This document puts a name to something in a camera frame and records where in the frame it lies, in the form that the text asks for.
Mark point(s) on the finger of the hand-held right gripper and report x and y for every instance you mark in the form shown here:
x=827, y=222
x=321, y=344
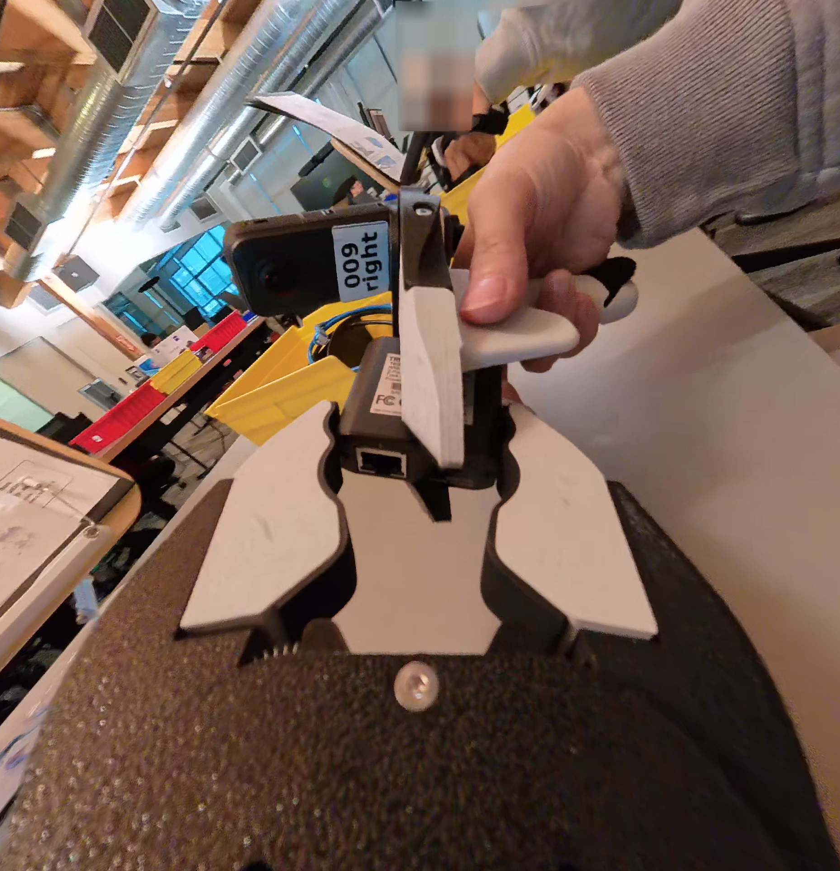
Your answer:
x=430, y=381

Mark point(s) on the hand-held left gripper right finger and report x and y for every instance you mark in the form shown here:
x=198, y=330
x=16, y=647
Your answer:
x=569, y=537

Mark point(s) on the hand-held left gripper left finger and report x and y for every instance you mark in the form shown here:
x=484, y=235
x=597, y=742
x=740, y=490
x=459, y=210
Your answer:
x=270, y=531

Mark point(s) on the black network splitter box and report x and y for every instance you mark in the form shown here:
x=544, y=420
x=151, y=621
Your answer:
x=365, y=422

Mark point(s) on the yellow plastic bin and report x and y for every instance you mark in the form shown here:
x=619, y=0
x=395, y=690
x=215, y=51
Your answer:
x=461, y=197
x=277, y=401

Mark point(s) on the person's right forearm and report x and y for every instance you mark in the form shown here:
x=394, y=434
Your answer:
x=719, y=102

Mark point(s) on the grey desk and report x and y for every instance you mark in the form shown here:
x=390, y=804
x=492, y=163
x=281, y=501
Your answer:
x=699, y=408

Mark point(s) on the person's right hand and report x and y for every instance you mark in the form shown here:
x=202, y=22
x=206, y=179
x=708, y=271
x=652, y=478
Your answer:
x=542, y=204

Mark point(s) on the large paned window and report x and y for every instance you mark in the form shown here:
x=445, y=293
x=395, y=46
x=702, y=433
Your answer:
x=195, y=272

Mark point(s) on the red storage bin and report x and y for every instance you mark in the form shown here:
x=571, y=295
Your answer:
x=223, y=337
x=120, y=418

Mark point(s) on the tilted document board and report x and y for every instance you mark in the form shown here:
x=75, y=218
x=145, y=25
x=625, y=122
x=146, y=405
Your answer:
x=124, y=503
x=325, y=115

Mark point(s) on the small yellow storage bin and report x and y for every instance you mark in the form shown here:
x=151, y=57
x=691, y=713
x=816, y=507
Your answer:
x=178, y=371

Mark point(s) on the wooden table with black legs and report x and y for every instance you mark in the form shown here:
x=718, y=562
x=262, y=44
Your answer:
x=182, y=401

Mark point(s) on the printed instruction sheet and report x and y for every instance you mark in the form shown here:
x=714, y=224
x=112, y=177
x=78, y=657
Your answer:
x=25, y=517

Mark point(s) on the silver air duct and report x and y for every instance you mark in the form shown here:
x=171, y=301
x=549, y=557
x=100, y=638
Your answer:
x=100, y=102

